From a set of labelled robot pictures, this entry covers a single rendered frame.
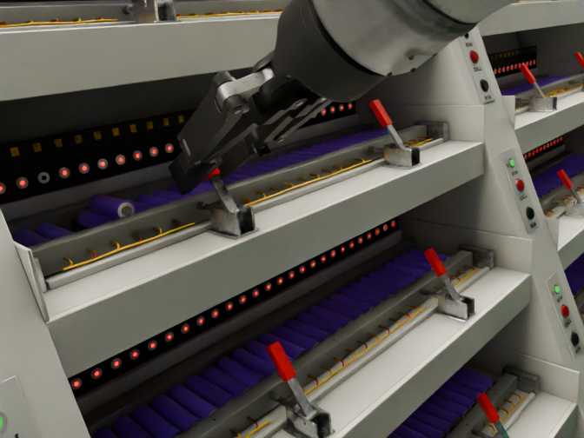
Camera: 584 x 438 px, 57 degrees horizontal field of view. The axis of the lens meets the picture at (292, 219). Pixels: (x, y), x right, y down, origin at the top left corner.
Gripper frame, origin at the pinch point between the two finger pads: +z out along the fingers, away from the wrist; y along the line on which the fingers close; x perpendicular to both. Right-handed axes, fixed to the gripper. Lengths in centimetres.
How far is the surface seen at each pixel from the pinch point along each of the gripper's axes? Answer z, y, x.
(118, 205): 5.4, -7.1, -0.1
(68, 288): 2.4, -14.8, -5.9
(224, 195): 0.1, -0.1, -3.4
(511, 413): 10, 35, -43
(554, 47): 9, 113, 8
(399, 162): 0.8, 25.6, -6.0
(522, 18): -3, 71, 9
